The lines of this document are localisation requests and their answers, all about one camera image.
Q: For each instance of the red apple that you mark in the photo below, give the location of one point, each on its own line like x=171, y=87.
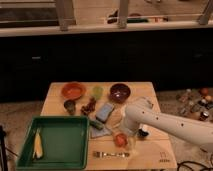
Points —
x=120, y=140

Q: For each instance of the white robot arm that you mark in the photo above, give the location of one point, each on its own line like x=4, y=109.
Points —
x=140, y=111

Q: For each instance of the green plastic tray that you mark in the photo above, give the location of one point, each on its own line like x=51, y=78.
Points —
x=64, y=141

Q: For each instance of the light green cup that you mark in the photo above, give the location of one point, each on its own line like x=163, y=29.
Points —
x=97, y=92

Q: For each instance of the dark brown bowl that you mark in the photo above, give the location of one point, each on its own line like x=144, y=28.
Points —
x=119, y=92

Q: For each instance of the brown dried fruit pile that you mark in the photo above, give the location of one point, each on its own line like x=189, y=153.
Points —
x=90, y=107

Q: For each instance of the orange plate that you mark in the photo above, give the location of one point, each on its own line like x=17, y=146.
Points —
x=73, y=90

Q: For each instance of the green cucumber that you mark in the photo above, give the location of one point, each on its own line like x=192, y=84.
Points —
x=96, y=124

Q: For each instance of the grey blue cloth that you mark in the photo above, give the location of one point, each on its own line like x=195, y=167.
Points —
x=95, y=133

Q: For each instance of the black and white brush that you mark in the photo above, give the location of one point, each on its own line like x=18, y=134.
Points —
x=143, y=131

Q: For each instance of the wooden table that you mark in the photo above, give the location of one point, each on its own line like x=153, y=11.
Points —
x=153, y=152

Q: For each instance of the silver fork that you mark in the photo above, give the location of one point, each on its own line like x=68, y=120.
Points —
x=99, y=154

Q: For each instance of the spice bottles cluster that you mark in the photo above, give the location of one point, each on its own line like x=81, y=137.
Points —
x=197, y=105

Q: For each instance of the yellow corn cob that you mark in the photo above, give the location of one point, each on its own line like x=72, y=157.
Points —
x=37, y=149

